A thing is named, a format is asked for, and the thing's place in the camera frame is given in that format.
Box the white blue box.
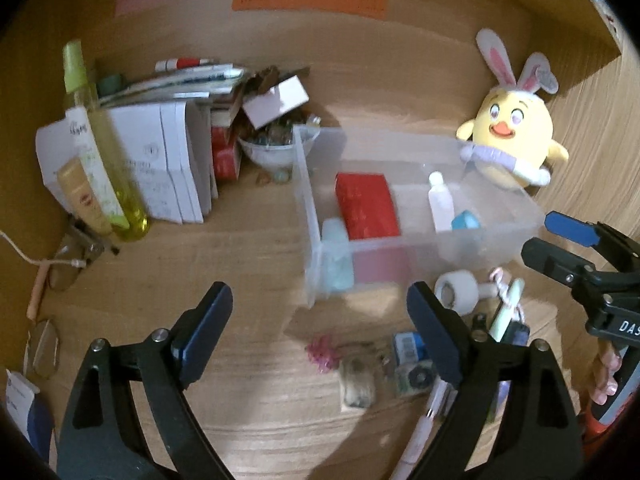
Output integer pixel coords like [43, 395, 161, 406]
[2, 369, 53, 461]

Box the stack of papers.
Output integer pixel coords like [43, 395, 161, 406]
[97, 62, 248, 106]

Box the small blue box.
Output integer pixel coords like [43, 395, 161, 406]
[392, 331, 426, 363]

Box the light blue soft item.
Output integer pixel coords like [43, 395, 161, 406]
[320, 217, 356, 291]

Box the white cable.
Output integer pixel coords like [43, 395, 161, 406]
[0, 230, 86, 268]

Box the white bowl of marbles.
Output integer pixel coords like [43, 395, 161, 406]
[237, 127, 321, 171]

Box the person's right hand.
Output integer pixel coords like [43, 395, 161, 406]
[590, 342, 623, 406]

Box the red box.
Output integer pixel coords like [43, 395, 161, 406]
[335, 172, 402, 241]

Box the small teal item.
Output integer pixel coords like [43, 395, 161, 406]
[450, 210, 483, 231]

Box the red carton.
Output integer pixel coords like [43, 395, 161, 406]
[210, 125, 243, 181]

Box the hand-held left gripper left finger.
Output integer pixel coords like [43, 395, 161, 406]
[56, 281, 236, 480]

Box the light green tube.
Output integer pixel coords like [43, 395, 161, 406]
[487, 279, 526, 343]

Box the yellow chick plush toy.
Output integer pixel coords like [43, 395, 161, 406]
[455, 29, 571, 191]

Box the dark blue small case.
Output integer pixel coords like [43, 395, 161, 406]
[501, 321, 531, 347]

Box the white pen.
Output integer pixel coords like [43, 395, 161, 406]
[400, 377, 451, 466]

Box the dark green round case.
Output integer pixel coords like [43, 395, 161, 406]
[399, 362, 434, 397]

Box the stack of white booklets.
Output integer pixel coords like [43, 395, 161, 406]
[35, 100, 218, 225]

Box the small white bottle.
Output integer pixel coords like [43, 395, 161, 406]
[427, 171, 456, 233]

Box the small furry keychain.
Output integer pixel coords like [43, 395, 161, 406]
[337, 355, 376, 413]

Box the pink white hair tie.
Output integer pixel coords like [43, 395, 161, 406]
[487, 267, 526, 321]

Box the yellow cream tube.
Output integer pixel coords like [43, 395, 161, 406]
[56, 156, 113, 236]

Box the yellow green spray bottle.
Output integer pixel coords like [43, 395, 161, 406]
[62, 40, 151, 242]

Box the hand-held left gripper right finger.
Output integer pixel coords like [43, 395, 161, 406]
[395, 281, 586, 480]

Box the white tape roll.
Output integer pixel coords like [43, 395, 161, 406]
[434, 270, 476, 316]

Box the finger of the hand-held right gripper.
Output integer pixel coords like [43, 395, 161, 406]
[521, 237, 608, 306]
[544, 211, 640, 273]

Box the clear plastic storage bin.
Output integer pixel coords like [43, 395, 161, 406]
[292, 125, 546, 308]

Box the pink flower hair clip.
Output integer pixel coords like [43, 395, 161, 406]
[306, 336, 343, 373]

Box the red white marker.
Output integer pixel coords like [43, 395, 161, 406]
[155, 57, 213, 72]

